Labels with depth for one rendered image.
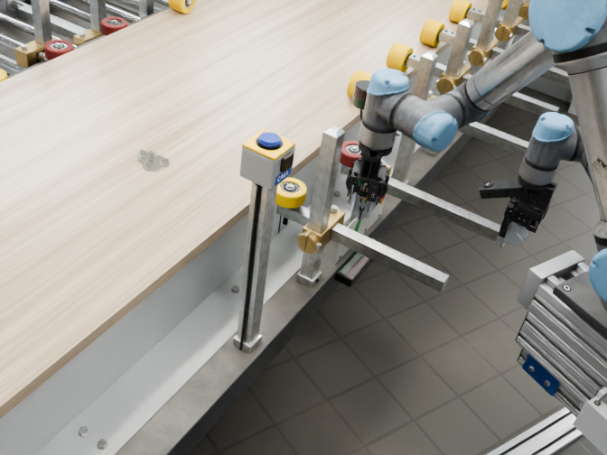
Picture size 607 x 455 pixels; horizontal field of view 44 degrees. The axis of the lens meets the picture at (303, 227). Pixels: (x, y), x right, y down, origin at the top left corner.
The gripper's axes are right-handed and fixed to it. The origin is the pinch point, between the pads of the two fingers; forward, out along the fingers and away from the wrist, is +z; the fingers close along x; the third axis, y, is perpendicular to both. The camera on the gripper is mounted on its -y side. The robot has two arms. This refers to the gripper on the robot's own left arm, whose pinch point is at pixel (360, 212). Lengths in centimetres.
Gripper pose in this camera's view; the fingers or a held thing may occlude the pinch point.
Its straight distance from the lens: 167.5
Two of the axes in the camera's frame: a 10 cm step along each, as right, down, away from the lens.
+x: 9.7, 2.2, -0.8
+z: -1.2, 7.7, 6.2
